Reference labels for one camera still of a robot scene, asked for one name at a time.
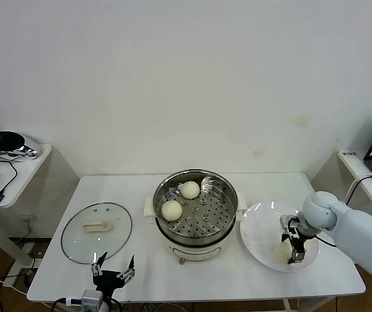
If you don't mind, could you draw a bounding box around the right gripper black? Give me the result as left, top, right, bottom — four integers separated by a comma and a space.
280, 224, 308, 265

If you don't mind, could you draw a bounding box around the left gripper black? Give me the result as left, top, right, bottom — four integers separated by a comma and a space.
90, 250, 137, 302

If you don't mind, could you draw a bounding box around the white steamed baozi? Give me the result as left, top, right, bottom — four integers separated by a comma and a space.
275, 243, 293, 263
161, 200, 183, 222
180, 181, 201, 200

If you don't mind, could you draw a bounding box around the steel perforated steamer basket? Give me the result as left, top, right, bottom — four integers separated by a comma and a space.
153, 168, 240, 246

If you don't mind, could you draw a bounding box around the white round plate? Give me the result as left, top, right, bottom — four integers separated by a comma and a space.
239, 200, 321, 273

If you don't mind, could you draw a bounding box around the cream electric cooking pot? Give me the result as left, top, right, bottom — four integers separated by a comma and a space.
143, 194, 248, 266

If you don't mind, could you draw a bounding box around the left wrist camera silver box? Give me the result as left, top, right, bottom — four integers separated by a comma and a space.
81, 289, 105, 309

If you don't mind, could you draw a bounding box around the glass lid with cream handle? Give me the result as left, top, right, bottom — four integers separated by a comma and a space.
60, 201, 133, 265

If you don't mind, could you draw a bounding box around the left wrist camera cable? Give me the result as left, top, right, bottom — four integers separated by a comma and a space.
53, 296, 83, 312

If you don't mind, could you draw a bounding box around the white laptop cable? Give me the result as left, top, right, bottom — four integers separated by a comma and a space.
347, 172, 372, 207

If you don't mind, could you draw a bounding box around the black desk cable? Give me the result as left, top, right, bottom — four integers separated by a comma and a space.
0, 155, 18, 197

